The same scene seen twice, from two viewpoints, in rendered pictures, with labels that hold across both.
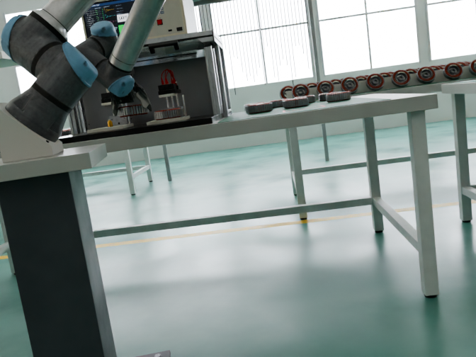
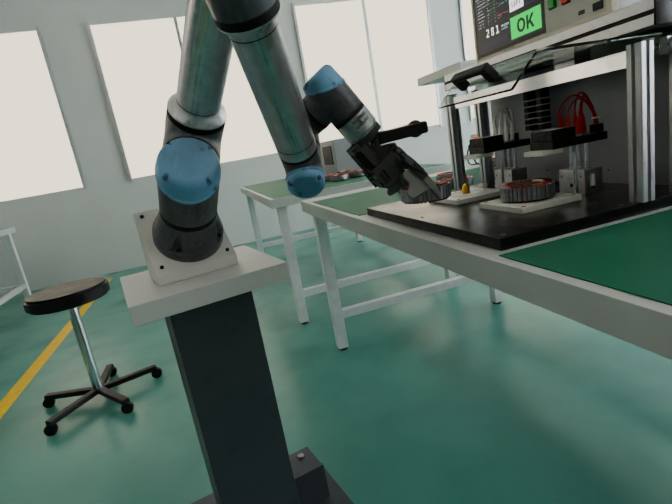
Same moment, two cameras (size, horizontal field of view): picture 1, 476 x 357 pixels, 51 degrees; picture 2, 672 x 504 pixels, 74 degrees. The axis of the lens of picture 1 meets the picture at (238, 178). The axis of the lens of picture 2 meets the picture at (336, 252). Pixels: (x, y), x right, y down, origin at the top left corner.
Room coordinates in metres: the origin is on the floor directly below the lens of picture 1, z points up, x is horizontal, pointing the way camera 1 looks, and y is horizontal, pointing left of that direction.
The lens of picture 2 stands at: (1.31, -0.53, 0.97)
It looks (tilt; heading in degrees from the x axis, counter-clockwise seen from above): 13 degrees down; 71
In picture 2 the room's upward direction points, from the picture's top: 10 degrees counter-clockwise
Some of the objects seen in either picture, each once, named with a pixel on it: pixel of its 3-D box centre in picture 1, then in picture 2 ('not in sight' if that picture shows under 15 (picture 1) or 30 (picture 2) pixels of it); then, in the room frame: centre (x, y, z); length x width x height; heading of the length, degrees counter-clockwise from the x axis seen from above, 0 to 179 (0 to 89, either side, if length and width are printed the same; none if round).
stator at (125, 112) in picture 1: (133, 110); (425, 191); (1.85, 0.34, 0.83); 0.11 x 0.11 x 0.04
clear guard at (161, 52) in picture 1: (172, 53); (540, 73); (2.05, 0.19, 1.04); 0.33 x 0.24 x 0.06; 175
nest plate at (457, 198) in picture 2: (110, 127); (466, 195); (2.07, 0.49, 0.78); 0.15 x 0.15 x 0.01; 85
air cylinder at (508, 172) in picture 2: (120, 120); (510, 177); (2.21, 0.47, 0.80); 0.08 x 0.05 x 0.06; 85
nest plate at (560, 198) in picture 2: (168, 120); (527, 201); (2.05, 0.24, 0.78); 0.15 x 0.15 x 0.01; 85
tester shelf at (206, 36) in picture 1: (145, 51); (592, 47); (2.38, 0.34, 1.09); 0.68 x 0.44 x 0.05; 85
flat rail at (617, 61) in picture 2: (135, 63); (520, 86); (2.16, 0.36, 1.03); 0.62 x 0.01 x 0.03; 85
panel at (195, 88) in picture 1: (148, 88); (574, 122); (2.31, 0.34, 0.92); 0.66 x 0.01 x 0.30; 85
